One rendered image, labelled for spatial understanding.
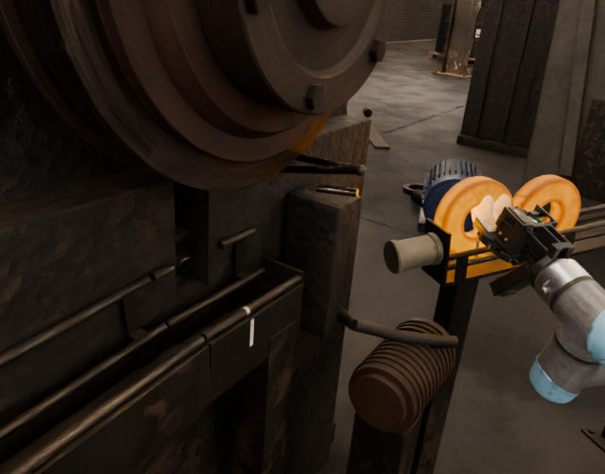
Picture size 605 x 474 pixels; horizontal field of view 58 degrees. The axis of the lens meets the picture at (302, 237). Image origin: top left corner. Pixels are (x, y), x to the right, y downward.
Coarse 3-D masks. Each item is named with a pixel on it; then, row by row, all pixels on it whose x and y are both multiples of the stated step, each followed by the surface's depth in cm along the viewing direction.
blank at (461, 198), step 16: (480, 176) 99; (448, 192) 98; (464, 192) 96; (480, 192) 97; (496, 192) 99; (448, 208) 96; (464, 208) 97; (448, 224) 97; (464, 240) 100; (480, 256) 103
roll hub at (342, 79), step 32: (224, 0) 40; (288, 0) 46; (320, 0) 46; (352, 0) 50; (384, 0) 57; (224, 32) 42; (256, 32) 42; (288, 32) 47; (320, 32) 51; (352, 32) 56; (384, 32) 59; (224, 64) 46; (256, 64) 43; (288, 64) 47; (320, 64) 52; (352, 64) 56; (256, 96) 49; (288, 96) 48; (352, 96) 57
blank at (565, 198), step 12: (540, 180) 102; (552, 180) 101; (564, 180) 102; (528, 192) 101; (540, 192) 101; (552, 192) 102; (564, 192) 103; (576, 192) 104; (516, 204) 102; (528, 204) 101; (540, 204) 102; (552, 204) 107; (564, 204) 105; (576, 204) 106; (552, 216) 108; (564, 216) 106; (576, 216) 107; (564, 228) 107
